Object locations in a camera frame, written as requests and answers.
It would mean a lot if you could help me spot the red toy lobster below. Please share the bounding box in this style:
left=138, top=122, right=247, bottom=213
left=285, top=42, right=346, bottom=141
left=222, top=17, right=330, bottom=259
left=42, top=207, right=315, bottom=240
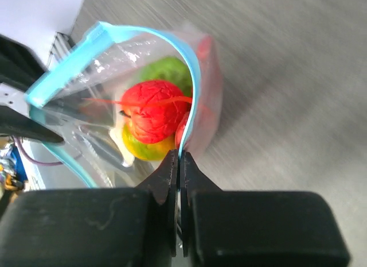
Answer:
left=79, top=32, right=222, bottom=152

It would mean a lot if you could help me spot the red toy apple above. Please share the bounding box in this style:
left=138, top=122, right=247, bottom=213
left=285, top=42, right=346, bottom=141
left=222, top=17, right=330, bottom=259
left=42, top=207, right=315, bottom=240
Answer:
left=120, top=80, right=192, bottom=144

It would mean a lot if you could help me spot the green toy lime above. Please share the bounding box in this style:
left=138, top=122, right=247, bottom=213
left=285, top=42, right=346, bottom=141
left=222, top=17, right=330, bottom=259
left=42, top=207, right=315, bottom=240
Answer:
left=140, top=56, right=193, bottom=97

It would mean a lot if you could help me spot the clear zip top bag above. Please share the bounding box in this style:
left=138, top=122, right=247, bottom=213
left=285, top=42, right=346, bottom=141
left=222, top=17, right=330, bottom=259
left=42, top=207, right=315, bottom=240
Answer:
left=26, top=22, right=223, bottom=189

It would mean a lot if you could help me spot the yellow orange toy mango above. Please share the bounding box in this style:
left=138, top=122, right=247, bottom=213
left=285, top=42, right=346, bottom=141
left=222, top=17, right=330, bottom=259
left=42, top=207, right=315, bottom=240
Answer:
left=122, top=125, right=175, bottom=161

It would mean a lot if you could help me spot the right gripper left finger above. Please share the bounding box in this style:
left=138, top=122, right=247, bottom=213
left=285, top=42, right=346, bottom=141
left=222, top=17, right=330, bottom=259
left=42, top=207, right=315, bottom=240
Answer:
left=1, top=150, right=179, bottom=266

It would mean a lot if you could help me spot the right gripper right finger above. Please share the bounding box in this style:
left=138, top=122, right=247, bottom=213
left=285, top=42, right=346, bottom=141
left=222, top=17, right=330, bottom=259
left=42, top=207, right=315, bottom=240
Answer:
left=179, top=152, right=350, bottom=266

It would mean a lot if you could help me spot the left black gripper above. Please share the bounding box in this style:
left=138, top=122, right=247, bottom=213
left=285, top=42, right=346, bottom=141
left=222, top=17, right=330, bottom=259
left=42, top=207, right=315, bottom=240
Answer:
left=1, top=35, right=64, bottom=144

